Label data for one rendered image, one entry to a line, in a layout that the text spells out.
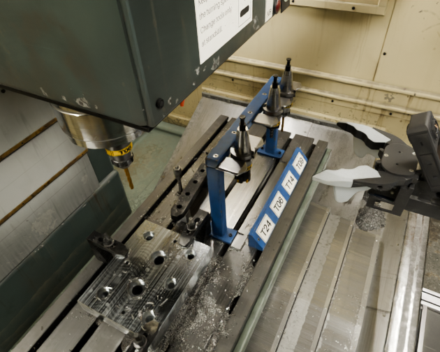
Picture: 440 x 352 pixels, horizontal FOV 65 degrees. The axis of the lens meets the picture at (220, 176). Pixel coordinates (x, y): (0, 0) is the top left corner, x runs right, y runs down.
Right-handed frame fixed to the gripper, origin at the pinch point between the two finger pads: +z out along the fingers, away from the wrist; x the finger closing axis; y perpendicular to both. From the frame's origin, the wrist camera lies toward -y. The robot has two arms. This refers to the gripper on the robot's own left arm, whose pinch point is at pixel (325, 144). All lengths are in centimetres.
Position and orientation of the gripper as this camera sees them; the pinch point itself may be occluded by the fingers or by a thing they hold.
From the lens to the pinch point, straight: 58.4
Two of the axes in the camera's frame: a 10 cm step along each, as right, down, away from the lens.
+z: -8.9, -2.9, 3.6
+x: 4.6, -6.3, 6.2
